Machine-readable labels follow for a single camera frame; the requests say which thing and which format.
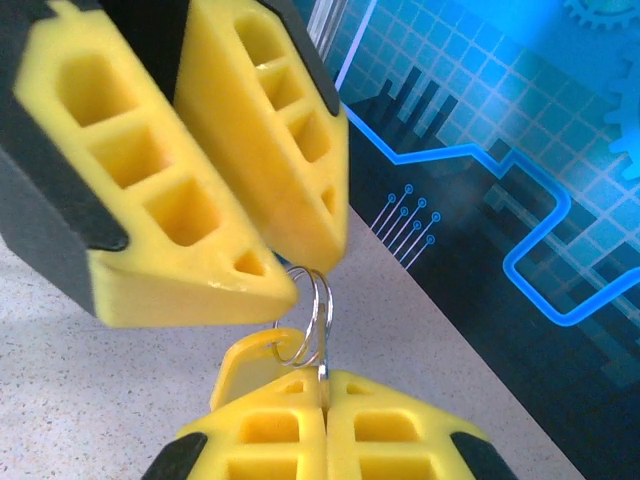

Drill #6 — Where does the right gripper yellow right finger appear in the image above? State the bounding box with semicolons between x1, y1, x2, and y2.
324;369;517;480

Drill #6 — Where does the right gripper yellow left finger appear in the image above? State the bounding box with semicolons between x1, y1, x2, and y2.
142;368;330;480

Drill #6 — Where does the yellow plastic key tag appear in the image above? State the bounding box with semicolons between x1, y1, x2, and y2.
208;327;307;412

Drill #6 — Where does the silver metal keyring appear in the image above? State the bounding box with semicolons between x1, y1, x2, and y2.
273;266;335;370

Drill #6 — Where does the aluminium frame post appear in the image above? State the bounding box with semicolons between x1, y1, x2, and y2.
305;0;347;64

